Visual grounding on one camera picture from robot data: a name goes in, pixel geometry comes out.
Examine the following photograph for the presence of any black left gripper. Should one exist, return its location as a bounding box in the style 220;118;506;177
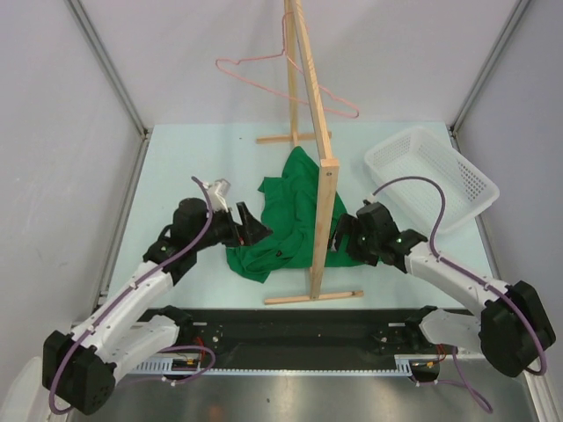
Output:
191;201;271;251

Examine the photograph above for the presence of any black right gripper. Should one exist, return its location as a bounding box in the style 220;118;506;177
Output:
325;213;380;266

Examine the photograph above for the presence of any green t shirt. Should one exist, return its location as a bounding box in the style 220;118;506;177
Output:
225;147;366;285

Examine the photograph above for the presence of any pink wire hanger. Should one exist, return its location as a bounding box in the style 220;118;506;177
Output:
214;9;360;120

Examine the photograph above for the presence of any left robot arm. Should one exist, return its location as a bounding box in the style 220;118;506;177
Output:
42;198;273;415

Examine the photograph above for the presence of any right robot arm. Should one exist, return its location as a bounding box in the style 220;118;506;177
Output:
329;202;556;377

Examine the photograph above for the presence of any wooden clothes rack stand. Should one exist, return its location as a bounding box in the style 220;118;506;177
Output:
255;0;365;306

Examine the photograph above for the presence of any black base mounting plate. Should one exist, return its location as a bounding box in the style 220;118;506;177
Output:
141;306;451;360

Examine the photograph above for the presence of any white plastic basket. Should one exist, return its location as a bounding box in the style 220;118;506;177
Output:
364;127;500;235

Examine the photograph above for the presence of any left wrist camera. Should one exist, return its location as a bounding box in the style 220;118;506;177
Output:
203;178;230;212

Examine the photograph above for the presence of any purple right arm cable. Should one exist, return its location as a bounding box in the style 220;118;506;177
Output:
371;175;553;417

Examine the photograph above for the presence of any left aluminium frame post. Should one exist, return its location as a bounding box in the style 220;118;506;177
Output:
63;0;149;140

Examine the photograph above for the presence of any aluminium frame post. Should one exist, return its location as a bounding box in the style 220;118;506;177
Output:
63;0;149;140
449;0;534;137

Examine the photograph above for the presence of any white slotted cable duct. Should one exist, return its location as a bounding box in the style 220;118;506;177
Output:
130;349;440;377

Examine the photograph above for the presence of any right aluminium frame post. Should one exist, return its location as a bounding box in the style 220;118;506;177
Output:
449;0;534;137

